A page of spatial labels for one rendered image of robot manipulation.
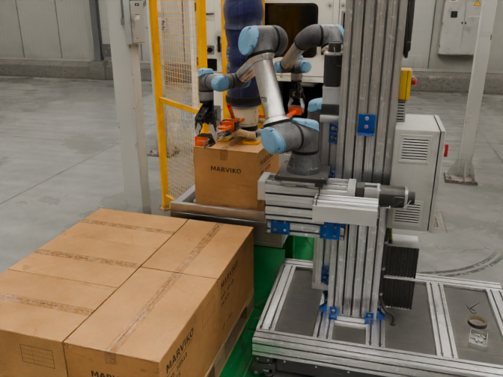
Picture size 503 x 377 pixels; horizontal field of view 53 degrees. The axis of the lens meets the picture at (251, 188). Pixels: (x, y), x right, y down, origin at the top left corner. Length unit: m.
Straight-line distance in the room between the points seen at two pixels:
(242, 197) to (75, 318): 1.23
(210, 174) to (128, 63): 1.20
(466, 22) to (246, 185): 8.84
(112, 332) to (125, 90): 2.18
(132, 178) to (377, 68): 2.33
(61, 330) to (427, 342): 1.65
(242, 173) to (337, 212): 0.94
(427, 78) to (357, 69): 9.18
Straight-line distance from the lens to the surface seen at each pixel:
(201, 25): 3.57
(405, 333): 2.67
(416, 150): 2.27
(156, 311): 2.15
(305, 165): 2.16
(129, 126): 3.87
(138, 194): 4.02
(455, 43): 11.27
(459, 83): 11.50
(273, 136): 2.03
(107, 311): 2.20
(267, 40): 2.13
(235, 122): 2.87
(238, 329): 2.91
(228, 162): 2.89
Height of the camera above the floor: 1.73
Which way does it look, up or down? 20 degrees down
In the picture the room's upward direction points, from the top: straight up
